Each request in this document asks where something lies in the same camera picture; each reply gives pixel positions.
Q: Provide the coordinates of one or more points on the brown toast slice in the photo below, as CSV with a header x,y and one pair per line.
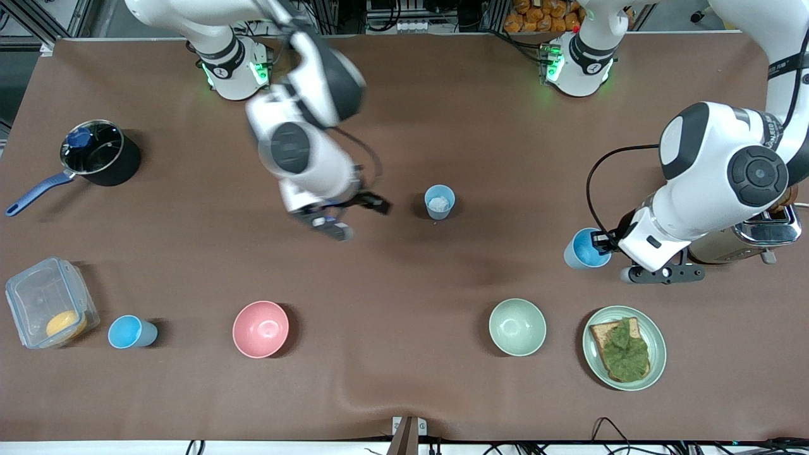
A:
x,y
599,333

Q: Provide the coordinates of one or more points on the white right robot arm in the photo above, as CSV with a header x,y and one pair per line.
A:
x,y
316,76

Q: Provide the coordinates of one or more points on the pale green round plate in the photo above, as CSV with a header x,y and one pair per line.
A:
x,y
657,335

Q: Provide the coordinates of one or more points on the light blue plastic cup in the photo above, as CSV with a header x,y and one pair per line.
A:
x,y
433,212
129,332
578,253

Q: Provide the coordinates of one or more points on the orange round fruit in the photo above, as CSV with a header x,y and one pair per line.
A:
x,y
65,323

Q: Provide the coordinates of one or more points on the beige and chrome toaster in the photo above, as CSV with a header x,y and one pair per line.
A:
x,y
768,232

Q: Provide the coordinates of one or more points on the brown bread slice in toaster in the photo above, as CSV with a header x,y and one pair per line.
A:
x,y
790,201

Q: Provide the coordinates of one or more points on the pink bowl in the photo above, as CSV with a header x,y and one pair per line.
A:
x,y
260,328

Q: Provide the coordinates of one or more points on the green lettuce leaf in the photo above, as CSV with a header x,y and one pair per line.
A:
x,y
626,354

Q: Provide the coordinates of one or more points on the metal table edge bracket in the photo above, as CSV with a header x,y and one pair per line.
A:
x,y
409,436

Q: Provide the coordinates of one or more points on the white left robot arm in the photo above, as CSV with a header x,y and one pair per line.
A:
x,y
714,164

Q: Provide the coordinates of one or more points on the clear plastic food container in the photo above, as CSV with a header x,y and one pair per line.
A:
x,y
38,297

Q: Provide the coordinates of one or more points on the pale green bowl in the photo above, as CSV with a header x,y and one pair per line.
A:
x,y
517,327

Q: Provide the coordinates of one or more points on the white socket strip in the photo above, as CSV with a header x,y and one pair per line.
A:
x,y
414,26

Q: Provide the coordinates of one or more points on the bag of orange buns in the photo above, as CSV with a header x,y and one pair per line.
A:
x,y
543,16

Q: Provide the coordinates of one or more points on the glass lid with blue knob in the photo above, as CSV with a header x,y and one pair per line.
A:
x,y
80,137

